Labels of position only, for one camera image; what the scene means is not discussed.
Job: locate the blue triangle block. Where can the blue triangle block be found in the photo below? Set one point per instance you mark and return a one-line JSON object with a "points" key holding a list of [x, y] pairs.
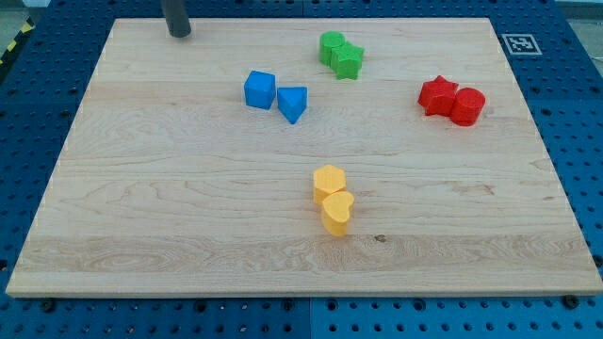
{"points": [[292, 102]]}

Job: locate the yellow hexagon block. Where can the yellow hexagon block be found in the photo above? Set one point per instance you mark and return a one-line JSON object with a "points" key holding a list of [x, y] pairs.
{"points": [[327, 180]]}

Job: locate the light wooden board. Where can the light wooden board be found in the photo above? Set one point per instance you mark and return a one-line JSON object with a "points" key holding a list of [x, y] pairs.
{"points": [[170, 186]]}

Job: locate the yellow heart block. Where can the yellow heart block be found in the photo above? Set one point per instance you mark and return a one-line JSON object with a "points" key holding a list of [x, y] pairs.
{"points": [[336, 212]]}

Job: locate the blue cube block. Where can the blue cube block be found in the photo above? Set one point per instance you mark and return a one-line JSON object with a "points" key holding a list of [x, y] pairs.
{"points": [[260, 89]]}

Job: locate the green star block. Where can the green star block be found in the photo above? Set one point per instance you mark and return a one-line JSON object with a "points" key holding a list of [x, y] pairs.
{"points": [[347, 60]]}

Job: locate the green cylinder block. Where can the green cylinder block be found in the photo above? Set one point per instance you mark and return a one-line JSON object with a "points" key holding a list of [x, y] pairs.
{"points": [[327, 42]]}

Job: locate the red star block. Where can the red star block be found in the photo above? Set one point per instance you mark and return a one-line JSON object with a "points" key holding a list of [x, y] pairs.
{"points": [[437, 96]]}

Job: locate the red cylinder block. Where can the red cylinder block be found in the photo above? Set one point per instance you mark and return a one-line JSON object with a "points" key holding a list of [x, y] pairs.
{"points": [[467, 106]]}

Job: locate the white fiducial marker tag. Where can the white fiducial marker tag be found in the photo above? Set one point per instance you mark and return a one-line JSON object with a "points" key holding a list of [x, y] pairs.
{"points": [[521, 44]]}

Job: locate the black yellow hazard tape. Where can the black yellow hazard tape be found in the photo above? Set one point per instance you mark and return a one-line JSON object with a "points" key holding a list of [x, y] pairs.
{"points": [[16, 46]]}

